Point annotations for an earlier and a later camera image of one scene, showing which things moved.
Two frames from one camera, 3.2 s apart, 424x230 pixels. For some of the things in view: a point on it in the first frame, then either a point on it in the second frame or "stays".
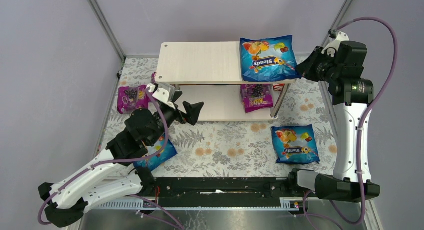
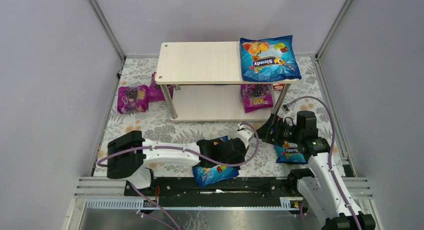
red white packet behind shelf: (278, 87) stays
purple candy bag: (256, 97) stays
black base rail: (221, 187) stays
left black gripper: (180, 110) → (232, 150)
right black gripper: (313, 67) → (272, 129)
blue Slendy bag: (268, 59) stays
